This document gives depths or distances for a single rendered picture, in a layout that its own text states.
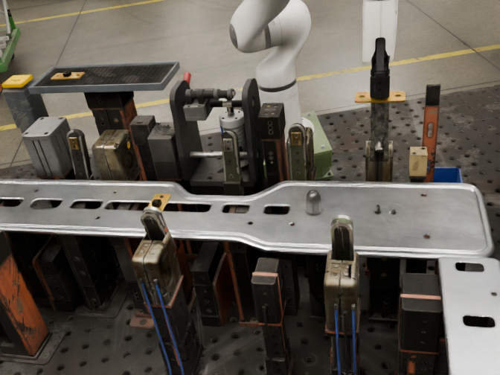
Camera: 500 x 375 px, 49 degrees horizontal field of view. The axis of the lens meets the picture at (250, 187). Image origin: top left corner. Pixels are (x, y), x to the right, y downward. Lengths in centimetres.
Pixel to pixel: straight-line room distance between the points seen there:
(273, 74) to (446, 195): 69
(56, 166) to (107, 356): 47
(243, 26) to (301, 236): 69
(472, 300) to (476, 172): 89
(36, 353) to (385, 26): 103
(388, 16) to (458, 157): 104
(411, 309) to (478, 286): 11
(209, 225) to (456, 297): 48
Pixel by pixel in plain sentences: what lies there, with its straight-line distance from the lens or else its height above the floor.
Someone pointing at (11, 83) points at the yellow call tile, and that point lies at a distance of 161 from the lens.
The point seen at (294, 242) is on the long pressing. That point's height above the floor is 100.
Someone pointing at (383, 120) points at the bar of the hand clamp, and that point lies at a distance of 117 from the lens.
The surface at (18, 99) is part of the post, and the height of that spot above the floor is 112.
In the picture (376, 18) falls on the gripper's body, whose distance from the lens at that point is 88.
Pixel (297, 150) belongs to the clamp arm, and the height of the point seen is 105.
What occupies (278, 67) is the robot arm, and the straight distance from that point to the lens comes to 163.
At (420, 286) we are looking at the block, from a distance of 99.
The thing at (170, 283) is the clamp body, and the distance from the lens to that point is 107.
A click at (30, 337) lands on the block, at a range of 138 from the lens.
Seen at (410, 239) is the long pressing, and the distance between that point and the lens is 105.
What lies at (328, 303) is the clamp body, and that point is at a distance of 93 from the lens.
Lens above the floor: 168
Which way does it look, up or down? 34 degrees down
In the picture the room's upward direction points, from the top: 8 degrees counter-clockwise
